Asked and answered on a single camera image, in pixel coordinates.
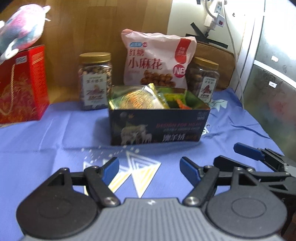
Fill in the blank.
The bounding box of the pink twisted-dough snack bag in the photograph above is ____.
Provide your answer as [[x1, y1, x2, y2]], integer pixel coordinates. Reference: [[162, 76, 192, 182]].
[[121, 29, 197, 89]]

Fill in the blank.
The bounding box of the left nut jar gold lid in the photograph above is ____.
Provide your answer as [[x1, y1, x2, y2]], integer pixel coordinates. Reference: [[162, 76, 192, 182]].
[[78, 52, 112, 110]]

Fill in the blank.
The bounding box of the right nut jar gold lid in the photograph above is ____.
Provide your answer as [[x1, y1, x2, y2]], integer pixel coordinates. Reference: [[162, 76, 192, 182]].
[[185, 57, 220, 103]]

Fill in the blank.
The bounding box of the brown cushion board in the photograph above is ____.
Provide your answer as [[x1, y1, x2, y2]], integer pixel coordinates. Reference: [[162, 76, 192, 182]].
[[195, 41, 235, 90]]

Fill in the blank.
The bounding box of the pink white plush toy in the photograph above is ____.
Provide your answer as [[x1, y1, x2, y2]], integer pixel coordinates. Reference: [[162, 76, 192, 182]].
[[1, 4, 51, 63]]

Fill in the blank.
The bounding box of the black sheep storage box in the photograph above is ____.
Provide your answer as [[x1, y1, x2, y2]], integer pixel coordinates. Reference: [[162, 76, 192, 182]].
[[109, 90, 210, 146]]

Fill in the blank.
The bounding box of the wooden board backdrop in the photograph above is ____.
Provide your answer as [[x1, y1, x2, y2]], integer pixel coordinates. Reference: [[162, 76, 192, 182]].
[[0, 0, 173, 103]]

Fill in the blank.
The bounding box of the blue printed tablecloth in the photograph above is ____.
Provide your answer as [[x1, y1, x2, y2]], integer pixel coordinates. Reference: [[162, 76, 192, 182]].
[[1, 89, 280, 240]]

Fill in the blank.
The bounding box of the white power strip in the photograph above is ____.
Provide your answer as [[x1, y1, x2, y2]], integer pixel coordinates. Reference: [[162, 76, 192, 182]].
[[204, 1, 225, 30]]

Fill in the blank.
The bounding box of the green tea snack packet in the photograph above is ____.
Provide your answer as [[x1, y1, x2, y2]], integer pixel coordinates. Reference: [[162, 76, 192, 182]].
[[157, 87, 187, 108]]

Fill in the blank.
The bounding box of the red gift bag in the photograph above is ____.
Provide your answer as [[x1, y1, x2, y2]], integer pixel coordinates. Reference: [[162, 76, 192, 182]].
[[0, 45, 49, 124]]

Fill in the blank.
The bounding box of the gold mooncake packet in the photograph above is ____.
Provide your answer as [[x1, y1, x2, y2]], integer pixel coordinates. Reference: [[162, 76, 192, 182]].
[[108, 83, 170, 110]]

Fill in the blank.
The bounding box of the white cable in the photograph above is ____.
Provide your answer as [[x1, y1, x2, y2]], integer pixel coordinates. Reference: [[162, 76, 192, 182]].
[[222, 0, 246, 110]]

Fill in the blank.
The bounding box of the red spicy snack packet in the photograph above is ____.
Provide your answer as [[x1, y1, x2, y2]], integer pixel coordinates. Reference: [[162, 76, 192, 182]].
[[176, 99, 192, 109]]

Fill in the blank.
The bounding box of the nut jar gold lid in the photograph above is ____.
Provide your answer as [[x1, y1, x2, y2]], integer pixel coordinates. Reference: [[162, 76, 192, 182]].
[[185, 57, 220, 103], [78, 52, 112, 110]]

